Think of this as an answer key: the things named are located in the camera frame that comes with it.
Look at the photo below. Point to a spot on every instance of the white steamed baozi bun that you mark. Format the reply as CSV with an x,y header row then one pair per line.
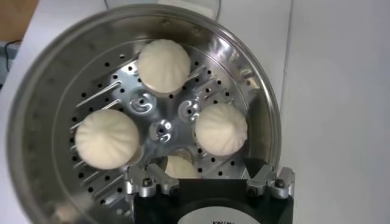
x,y
164,65
106,138
221,129
181,169

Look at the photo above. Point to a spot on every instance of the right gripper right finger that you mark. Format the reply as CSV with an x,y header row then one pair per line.
x,y
274,185

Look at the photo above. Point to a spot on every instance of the stainless steel steamer basket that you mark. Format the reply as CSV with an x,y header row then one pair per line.
x,y
45,91

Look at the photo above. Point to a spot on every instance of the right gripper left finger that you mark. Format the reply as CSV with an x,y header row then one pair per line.
x,y
146,182

